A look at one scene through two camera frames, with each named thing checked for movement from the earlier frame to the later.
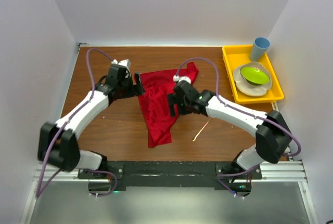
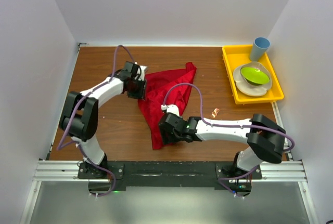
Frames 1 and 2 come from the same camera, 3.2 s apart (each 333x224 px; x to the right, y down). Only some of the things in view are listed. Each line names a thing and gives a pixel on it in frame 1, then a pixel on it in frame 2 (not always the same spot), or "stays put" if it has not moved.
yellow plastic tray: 235,56 stays put
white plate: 247,89 stays put
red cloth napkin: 157,84 stays put
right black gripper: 172,100 -> 170,139
